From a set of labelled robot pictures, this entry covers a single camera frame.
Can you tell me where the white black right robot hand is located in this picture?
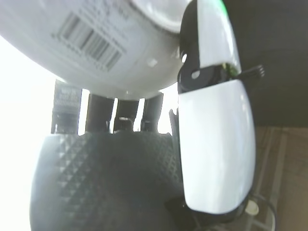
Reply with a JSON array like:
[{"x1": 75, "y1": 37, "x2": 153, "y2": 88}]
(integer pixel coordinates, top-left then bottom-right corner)
[{"x1": 30, "y1": 0, "x2": 256, "y2": 231}]

